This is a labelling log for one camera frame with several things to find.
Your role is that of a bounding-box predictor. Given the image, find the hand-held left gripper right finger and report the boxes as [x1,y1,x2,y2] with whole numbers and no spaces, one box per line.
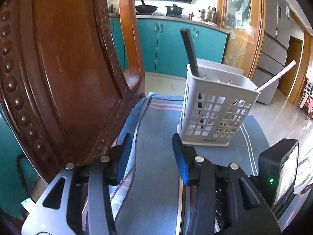
[172,132,281,235]

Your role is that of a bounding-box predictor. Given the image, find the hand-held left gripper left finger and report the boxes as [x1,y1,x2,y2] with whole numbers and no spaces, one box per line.
[22,133,134,235]

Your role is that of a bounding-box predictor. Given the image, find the white plastic chopstick holder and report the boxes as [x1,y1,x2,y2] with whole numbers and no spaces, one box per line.
[177,58,262,148]

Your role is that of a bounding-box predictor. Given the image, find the white chopstick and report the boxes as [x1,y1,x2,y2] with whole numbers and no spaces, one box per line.
[254,60,296,91]

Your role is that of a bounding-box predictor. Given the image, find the dark brown chopstick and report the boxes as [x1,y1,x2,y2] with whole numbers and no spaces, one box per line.
[180,28,206,130]

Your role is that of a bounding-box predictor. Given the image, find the blue striped cloth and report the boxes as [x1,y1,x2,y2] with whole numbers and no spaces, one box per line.
[82,92,267,235]

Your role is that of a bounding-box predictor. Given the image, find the hanging clothes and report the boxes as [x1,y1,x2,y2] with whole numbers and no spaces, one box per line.
[298,77,313,120]

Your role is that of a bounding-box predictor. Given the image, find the wooden room door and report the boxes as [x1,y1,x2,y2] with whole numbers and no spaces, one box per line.
[279,36,304,97]

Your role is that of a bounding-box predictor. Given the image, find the small white device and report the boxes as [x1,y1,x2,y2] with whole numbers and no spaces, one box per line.
[21,197,36,214]

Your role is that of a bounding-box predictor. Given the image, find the carved wooden chair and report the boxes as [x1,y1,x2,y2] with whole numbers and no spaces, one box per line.
[0,0,146,235]

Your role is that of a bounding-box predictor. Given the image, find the silver refrigerator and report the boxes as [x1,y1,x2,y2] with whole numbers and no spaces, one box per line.
[252,0,291,103]

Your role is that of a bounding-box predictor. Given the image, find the glass sliding door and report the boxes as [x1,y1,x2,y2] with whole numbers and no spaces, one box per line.
[218,0,266,79]

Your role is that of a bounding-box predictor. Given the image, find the stainless steel pot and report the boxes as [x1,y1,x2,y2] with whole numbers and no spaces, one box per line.
[199,5,217,22]

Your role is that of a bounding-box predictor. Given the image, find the black wok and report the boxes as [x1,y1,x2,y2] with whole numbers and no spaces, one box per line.
[136,0,158,14]

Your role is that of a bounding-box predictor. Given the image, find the black cooking pot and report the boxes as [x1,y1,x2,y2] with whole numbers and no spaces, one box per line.
[165,4,184,16]

